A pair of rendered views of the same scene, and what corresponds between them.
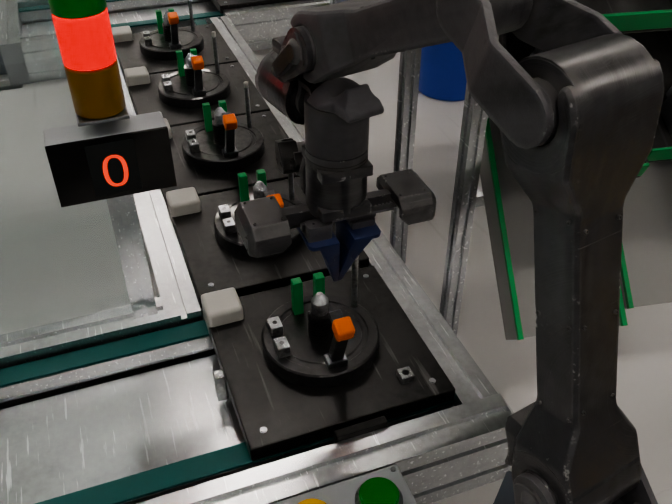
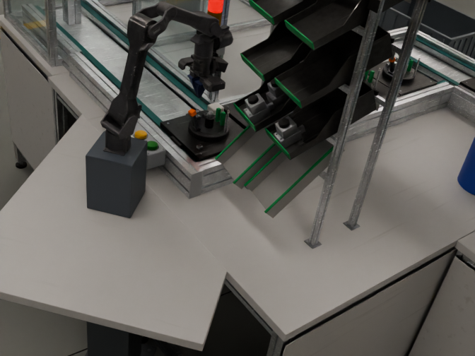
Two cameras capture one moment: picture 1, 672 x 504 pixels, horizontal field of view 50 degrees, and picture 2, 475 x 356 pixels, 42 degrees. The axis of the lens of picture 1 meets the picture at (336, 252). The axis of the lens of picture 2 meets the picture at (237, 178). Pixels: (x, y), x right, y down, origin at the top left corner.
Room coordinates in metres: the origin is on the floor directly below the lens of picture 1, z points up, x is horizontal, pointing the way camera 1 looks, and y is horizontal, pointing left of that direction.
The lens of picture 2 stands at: (0.08, -1.68, 2.12)
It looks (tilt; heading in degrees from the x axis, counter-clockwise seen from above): 37 degrees down; 68
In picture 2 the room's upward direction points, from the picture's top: 9 degrees clockwise
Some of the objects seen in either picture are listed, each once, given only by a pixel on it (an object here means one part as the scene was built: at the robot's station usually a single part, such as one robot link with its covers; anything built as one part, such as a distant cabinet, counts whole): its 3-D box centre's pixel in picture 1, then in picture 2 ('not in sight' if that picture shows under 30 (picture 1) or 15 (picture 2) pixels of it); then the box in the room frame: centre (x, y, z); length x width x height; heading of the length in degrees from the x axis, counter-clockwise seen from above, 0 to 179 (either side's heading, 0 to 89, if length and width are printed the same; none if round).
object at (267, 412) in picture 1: (320, 349); (208, 133); (0.62, 0.02, 0.96); 0.24 x 0.24 x 0.02; 20
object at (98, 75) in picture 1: (95, 85); (214, 17); (0.67, 0.24, 1.28); 0.05 x 0.05 x 0.05
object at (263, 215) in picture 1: (336, 184); (202, 65); (0.57, 0.00, 1.23); 0.19 x 0.06 x 0.08; 110
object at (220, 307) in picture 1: (222, 311); (215, 110); (0.68, 0.14, 0.97); 0.05 x 0.05 x 0.04; 20
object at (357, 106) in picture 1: (337, 110); (203, 43); (0.57, 0.00, 1.31); 0.09 x 0.06 x 0.07; 32
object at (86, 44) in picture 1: (85, 36); (215, 3); (0.67, 0.24, 1.33); 0.05 x 0.05 x 0.05
